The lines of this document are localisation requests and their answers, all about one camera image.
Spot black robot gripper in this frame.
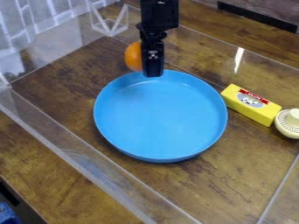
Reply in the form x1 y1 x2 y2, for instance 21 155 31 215
136 0 179 77

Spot orange toy ball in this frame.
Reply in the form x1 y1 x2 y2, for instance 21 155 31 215
124 42 143 72

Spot round blue tray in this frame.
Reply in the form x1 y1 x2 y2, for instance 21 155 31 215
94 70 228 163

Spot yellow toy butter block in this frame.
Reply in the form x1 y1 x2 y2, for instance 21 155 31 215
220 84 282 127

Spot cream round toy mushroom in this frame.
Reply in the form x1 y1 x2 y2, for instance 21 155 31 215
275 108 299 139

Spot blue object at corner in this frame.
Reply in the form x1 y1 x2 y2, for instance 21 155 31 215
0 202 20 224

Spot clear acrylic enclosure wall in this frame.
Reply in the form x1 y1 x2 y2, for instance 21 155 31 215
0 0 299 224

